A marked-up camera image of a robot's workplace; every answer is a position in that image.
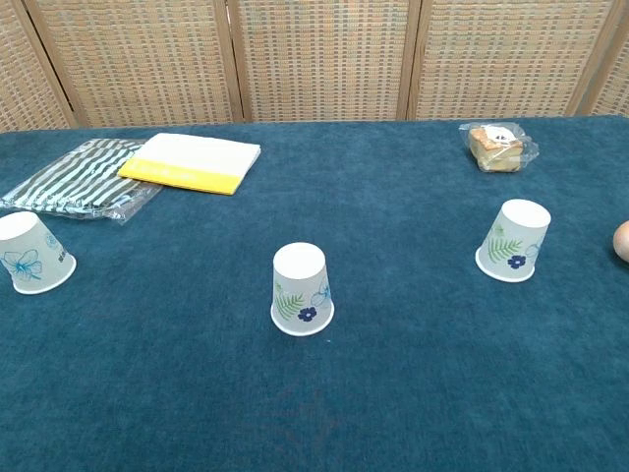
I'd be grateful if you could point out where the wrapped cake slice packet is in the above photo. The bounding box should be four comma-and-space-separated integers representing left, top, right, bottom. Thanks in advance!
458, 121, 541, 174

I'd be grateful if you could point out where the beige egg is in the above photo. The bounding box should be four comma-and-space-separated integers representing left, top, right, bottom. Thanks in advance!
612, 219, 629, 265

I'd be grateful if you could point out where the white and yellow napkin pack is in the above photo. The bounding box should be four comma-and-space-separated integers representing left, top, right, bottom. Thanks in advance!
116, 132, 262, 197

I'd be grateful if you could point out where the striped cloth in plastic bag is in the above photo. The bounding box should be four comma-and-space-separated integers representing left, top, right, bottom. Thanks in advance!
0, 138, 164, 227

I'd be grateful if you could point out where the woven rattan folding screen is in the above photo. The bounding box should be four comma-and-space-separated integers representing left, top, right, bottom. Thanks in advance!
0, 0, 629, 133

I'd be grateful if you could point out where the paper cup fern navy flower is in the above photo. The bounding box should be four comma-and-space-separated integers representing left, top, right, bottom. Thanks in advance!
269, 241, 336, 338
475, 198, 552, 283

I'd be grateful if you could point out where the blue tablecloth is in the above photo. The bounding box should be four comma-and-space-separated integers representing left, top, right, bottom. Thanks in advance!
0, 114, 629, 472

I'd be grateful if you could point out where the paper cup large blue flower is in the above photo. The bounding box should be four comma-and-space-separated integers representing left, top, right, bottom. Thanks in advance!
0, 210, 78, 296

